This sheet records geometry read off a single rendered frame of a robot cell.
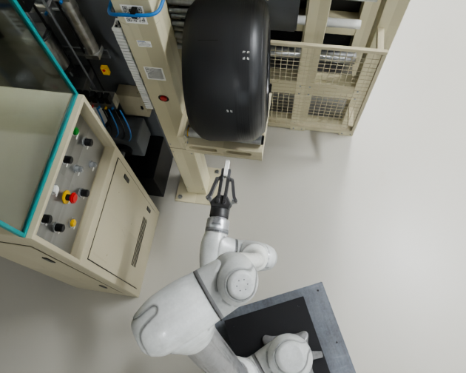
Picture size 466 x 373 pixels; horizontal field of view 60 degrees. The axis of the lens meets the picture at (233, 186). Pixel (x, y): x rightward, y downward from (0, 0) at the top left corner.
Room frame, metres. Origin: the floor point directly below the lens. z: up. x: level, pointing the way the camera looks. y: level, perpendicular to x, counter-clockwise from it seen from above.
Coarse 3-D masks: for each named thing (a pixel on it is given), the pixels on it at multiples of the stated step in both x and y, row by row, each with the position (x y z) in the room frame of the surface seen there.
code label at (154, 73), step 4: (144, 68) 1.06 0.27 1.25; (148, 68) 1.06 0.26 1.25; (152, 68) 1.05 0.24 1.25; (156, 68) 1.05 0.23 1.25; (160, 68) 1.05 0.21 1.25; (148, 72) 1.06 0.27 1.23; (152, 72) 1.05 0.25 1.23; (156, 72) 1.05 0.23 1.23; (160, 72) 1.05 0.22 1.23; (148, 76) 1.06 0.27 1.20; (152, 76) 1.06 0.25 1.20; (156, 76) 1.05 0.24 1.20; (160, 76) 1.05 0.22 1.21; (164, 76) 1.04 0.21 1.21; (164, 80) 1.04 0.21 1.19
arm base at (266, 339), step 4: (300, 332) 0.08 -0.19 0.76; (304, 332) 0.08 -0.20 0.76; (264, 336) 0.09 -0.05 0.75; (268, 336) 0.08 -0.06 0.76; (272, 336) 0.08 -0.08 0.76; (276, 336) 0.08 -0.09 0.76; (300, 336) 0.07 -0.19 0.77; (304, 336) 0.07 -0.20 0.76; (264, 340) 0.07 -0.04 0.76; (268, 340) 0.07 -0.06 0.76; (264, 344) 0.06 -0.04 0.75; (312, 352) 0.01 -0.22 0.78; (316, 352) 0.00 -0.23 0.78; (320, 352) 0.00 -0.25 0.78; (316, 356) -0.01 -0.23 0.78; (320, 356) -0.01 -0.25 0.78; (312, 372) -0.06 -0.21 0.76
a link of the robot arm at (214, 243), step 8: (208, 232) 0.46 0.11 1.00; (216, 232) 0.45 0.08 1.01; (208, 240) 0.43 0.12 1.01; (216, 240) 0.43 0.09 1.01; (224, 240) 0.42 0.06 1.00; (232, 240) 0.43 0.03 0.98; (200, 248) 0.41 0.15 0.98; (208, 248) 0.40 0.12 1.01; (216, 248) 0.40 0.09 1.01; (224, 248) 0.39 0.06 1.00; (232, 248) 0.39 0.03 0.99; (200, 256) 0.38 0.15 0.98; (208, 256) 0.37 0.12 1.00; (216, 256) 0.37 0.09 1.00; (200, 264) 0.35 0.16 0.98
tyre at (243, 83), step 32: (224, 0) 1.14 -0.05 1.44; (256, 0) 1.13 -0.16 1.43; (192, 32) 1.02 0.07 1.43; (224, 32) 1.00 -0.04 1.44; (256, 32) 0.99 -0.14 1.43; (192, 64) 0.93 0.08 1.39; (224, 64) 0.90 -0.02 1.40; (256, 64) 0.89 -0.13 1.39; (192, 96) 0.86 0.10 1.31; (224, 96) 0.83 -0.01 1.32; (256, 96) 0.82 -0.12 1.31; (192, 128) 0.85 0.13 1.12; (224, 128) 0.79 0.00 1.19; (256, 128) 0.78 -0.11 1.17
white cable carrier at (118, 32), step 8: (120, 24) 1.11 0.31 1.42; (120, 32) 1.09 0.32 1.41; (120, 40) 1.09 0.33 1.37; (128, 48) 1.09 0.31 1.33; (128, 56) 1.09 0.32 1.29; (128, 64) 1.09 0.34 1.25; (136, 64) 1.10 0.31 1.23; (136, 72) 1.09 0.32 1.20; (136, 80) 1.09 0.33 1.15; (144, 88) 1.08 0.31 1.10; (144, 96) 1.09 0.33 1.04; (152, 104) 1.09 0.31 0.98
